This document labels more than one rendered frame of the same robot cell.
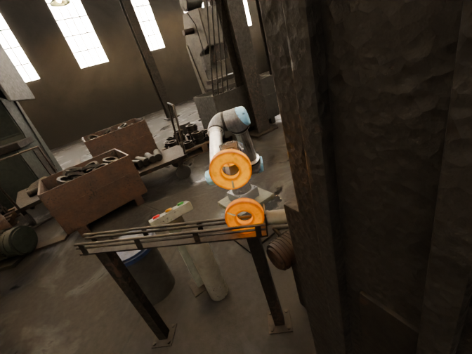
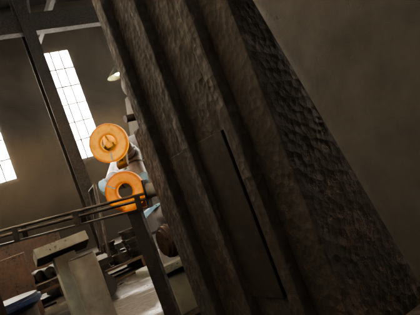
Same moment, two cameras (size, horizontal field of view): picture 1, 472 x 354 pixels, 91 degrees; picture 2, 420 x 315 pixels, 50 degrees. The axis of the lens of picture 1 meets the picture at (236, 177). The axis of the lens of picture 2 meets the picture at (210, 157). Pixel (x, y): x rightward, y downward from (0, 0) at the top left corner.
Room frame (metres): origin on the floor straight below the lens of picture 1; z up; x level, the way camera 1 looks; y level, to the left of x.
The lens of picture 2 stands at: (-1.00, -0.16, 0.63)
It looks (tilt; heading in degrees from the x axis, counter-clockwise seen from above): 3 degrees up; 354
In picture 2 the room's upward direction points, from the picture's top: 21 degrees counter-clockwise
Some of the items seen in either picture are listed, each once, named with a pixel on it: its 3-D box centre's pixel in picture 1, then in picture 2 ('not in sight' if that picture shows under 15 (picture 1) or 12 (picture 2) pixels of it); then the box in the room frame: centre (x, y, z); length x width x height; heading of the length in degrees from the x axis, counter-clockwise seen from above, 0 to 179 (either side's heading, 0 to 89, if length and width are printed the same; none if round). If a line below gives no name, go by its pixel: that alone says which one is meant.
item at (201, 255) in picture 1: (206, 263); (100, 312); (1.04, 0.32, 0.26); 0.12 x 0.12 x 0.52
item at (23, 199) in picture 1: (35, 180); not in sight; (3.46, 2.84, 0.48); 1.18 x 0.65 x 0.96; 35
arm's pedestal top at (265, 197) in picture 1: (245, 199); (172, 261); (1.55, -0.02, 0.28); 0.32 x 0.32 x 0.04; 29
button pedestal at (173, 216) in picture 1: (187, 248); (80, 303); (1.16, 0.42, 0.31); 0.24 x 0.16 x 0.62; 115
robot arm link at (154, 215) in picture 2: not in sight; (156, 217); (1.55, -0.02, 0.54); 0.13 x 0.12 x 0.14; 79
